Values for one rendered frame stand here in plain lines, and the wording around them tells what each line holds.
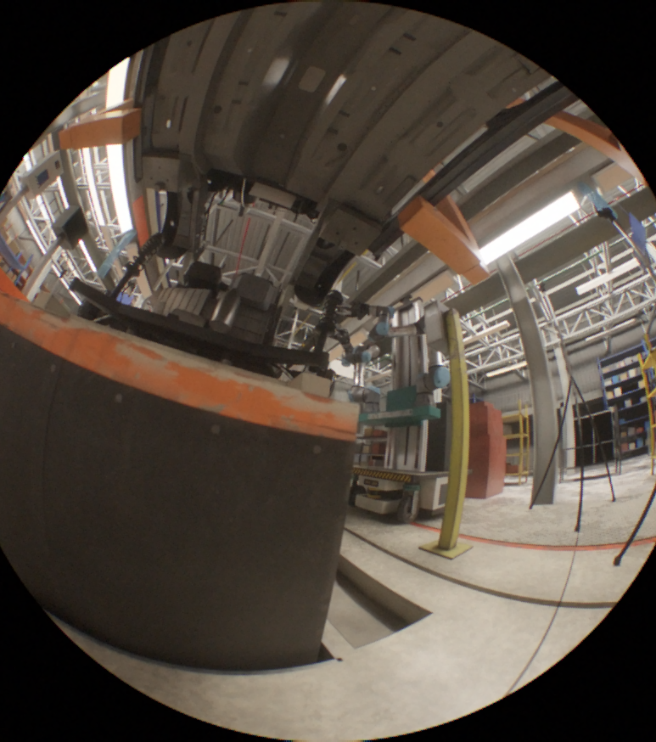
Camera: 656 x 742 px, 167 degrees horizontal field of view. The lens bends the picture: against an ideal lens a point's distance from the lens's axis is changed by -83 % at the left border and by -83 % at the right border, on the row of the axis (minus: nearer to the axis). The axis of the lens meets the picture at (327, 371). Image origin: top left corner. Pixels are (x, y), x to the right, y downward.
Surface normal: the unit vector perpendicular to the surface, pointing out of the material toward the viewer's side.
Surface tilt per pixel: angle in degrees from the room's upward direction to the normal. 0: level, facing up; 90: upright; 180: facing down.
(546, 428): 90
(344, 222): 180
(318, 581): 90
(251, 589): 90
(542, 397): 90
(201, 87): 179
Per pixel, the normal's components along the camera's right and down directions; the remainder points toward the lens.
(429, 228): -0.14, 0.93
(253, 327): 0.44, -0.26
